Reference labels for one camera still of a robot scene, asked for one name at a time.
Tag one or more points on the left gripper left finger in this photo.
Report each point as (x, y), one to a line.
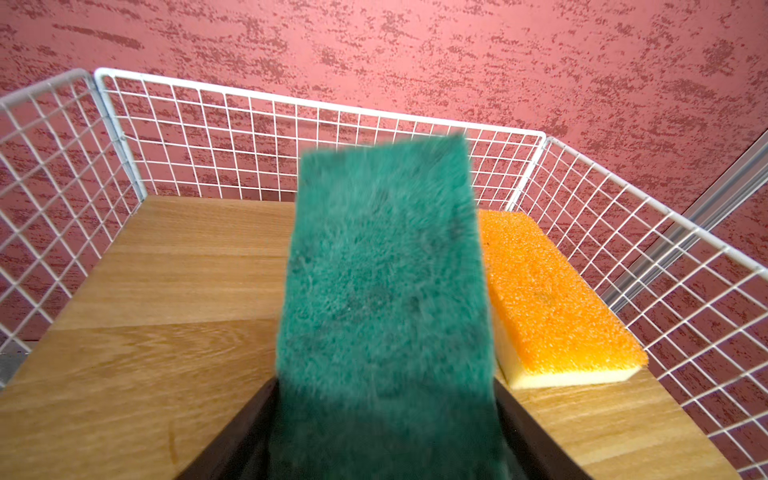
(240, 450)

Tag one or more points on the orange sponge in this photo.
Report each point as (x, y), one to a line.
(550, 327)

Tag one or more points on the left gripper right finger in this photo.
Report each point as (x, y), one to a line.
(536, 455)

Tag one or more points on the white wire wooden shelf rack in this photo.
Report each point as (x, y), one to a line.
(145, 225)

